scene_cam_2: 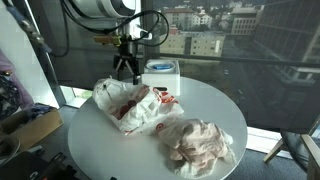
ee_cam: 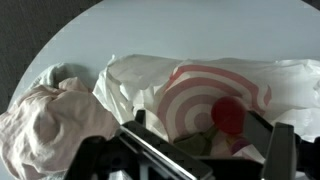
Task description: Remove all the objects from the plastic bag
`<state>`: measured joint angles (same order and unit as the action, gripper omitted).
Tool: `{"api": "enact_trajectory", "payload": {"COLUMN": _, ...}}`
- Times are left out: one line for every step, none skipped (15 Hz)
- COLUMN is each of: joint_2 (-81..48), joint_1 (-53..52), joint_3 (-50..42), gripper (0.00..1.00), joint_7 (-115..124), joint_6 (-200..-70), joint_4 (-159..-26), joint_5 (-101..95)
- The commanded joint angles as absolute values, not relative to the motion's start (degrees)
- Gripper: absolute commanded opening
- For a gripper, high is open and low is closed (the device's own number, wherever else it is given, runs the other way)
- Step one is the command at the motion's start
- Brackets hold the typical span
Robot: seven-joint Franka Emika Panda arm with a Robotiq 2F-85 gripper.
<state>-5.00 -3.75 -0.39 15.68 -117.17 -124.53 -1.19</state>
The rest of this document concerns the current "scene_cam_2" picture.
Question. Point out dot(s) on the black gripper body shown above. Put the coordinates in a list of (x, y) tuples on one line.
[(128, 50)]

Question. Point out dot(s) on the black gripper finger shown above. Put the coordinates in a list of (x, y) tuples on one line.
[(135, 75), (118, 66)]

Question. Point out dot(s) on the white plastic bag red print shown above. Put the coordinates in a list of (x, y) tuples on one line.
[(146, 103)]

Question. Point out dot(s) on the pale pink cloth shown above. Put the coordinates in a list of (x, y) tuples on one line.
[(196, 140)]

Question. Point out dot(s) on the white terry towel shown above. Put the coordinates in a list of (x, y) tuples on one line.
[(195, 170)]

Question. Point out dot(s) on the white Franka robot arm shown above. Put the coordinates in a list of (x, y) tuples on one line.
[(103, 7)]

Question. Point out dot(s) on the dark window mullion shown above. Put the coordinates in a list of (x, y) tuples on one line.
[(148, 36)]

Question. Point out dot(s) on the white square box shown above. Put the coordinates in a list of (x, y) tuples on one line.
[(160, 81)]

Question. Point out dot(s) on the blue tape roll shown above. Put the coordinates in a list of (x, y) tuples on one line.
[(160, 63)]

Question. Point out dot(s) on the blue object in bowl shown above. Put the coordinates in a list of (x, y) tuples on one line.
[(162, 67)]

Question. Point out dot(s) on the blue cloth in cardboard box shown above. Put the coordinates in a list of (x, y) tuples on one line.
[(38, 110)]

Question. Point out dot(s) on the brown cardboard box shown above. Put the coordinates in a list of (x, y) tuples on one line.
[(36, 128)]

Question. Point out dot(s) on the purple patterned clothes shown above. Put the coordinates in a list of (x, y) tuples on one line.
[(11, 93)]

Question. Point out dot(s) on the black equipment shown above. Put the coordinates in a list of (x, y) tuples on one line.
[(36, 168)]

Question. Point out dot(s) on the grey round bowl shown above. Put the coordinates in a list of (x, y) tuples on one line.
[(7, 148)]

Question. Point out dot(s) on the wooden chair grey cushion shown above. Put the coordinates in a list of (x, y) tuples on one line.
[(300, 146)]

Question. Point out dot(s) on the yellow-green wrist camera mount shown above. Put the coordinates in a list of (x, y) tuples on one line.
[(106, 40)]

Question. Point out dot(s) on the grey window frame post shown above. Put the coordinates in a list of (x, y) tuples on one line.
[(46, 73)]

